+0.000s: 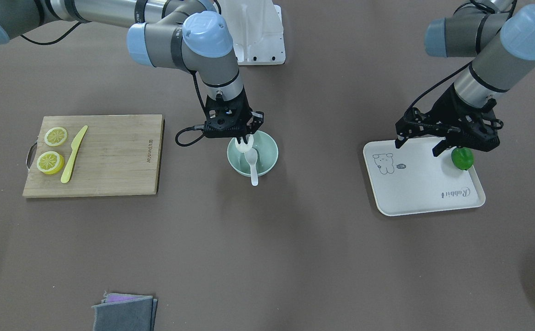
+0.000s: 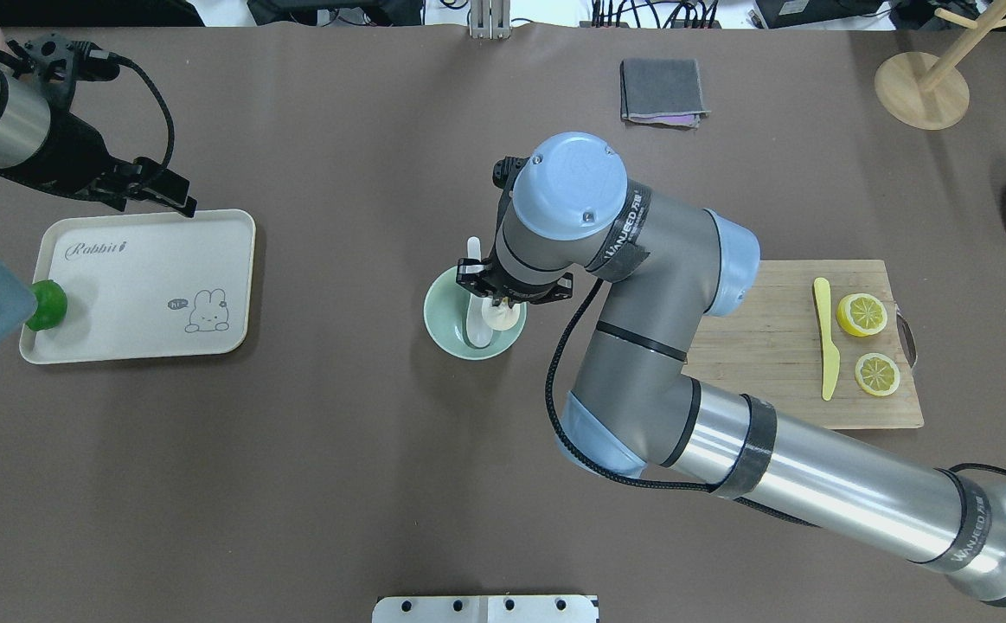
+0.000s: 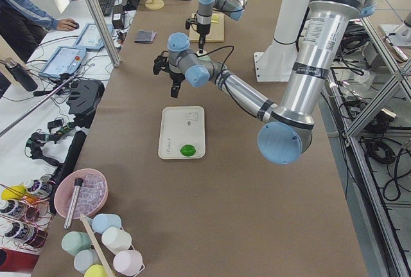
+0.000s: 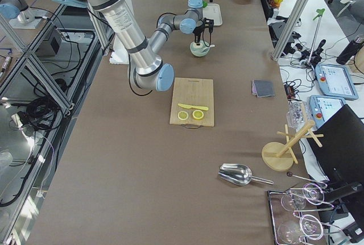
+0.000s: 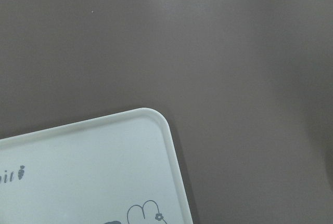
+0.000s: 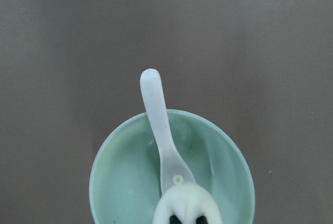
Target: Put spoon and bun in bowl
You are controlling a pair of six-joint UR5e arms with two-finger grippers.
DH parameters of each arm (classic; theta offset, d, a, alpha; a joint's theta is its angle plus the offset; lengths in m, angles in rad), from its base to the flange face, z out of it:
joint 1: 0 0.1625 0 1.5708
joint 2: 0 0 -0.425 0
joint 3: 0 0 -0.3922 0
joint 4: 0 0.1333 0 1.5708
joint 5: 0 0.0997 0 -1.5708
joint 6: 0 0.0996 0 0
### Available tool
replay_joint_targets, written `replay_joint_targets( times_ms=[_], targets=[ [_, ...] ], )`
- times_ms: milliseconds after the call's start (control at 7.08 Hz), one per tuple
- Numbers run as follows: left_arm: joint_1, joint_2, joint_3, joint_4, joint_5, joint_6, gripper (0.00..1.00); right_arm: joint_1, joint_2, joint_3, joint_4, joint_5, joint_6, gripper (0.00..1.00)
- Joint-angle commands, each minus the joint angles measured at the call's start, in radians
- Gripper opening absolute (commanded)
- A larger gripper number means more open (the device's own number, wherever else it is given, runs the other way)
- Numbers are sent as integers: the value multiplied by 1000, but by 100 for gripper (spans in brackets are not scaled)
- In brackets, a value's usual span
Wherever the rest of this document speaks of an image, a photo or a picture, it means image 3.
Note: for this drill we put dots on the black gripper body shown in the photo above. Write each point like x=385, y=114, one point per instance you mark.
x=202, y=29
x=176, y=78

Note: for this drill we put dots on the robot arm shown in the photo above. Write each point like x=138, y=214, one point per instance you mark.
x=287, y=127
x=234, y=9

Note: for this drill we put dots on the mint green bowl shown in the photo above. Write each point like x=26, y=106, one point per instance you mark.
x=205, y=58

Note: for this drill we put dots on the pink bowl with cubes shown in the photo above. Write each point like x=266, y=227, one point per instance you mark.
x=92, y=196

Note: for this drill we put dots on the bamboo cutting board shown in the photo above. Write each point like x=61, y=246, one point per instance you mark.
x=216, y=34

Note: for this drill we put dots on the cream rabbit tray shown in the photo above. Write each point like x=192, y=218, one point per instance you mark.
x=179, y=126

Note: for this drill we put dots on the folded grey cloth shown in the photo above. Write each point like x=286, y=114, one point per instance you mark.
x=145, y=37

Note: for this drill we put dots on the green lime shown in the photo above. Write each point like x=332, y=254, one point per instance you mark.
x=188, y=150

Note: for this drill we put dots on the blue teach pendant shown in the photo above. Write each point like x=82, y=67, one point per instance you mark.
x=65, y=60
x=90, y=38

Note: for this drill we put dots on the metal tube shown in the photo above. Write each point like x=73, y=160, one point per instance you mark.
x=72, y=206

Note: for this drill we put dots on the light blue cup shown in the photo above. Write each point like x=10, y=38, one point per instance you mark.
x=101, y=222

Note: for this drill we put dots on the black water bottle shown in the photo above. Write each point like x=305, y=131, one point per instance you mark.
x=20, y=74

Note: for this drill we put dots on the white cup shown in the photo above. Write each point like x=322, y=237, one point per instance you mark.
x=116, y=240

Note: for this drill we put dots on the person in blue jacket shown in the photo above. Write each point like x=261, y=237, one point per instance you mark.
x=24, y=25

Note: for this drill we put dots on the pink cup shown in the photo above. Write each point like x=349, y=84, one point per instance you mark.
x=128, y=262

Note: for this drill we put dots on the mint green cup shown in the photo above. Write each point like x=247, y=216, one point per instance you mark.
x=73, y=242

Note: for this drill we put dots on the yellow cup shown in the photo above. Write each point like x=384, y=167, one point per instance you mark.
x=96, y=270

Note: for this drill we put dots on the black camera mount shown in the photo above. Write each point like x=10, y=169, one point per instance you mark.
x=191, y=22
x=161, y=64

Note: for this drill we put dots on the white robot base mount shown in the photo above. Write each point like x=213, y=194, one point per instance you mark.
x=276, y=62

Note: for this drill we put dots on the aluminium frame post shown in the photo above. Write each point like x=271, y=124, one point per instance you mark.
x=101, y=25

